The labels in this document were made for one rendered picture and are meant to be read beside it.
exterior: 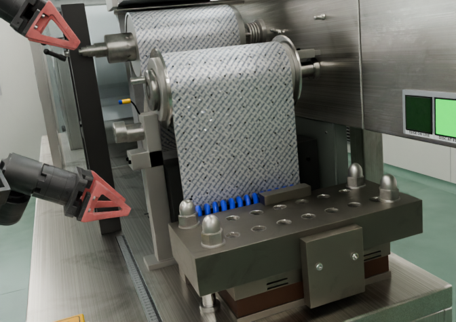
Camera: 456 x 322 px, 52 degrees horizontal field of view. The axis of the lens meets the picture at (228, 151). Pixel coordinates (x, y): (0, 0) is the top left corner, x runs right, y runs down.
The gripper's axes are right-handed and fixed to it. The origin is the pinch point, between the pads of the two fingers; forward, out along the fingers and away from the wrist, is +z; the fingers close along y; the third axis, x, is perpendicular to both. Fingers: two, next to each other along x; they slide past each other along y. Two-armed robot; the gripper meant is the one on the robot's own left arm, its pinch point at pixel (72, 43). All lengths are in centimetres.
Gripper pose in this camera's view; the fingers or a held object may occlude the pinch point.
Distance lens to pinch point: 86.8
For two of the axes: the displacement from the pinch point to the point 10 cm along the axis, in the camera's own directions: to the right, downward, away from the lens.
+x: 5.2, -8.5, 0.4
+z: 7.8, 4.9, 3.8
